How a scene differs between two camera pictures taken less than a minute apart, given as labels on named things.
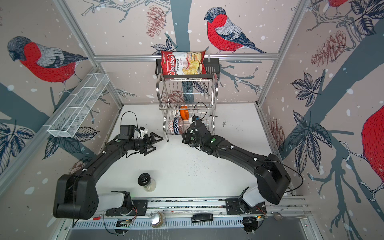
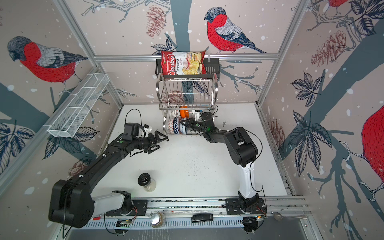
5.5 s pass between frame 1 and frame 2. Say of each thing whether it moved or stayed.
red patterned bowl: stayed
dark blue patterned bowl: stayed
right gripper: moved
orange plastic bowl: stayed
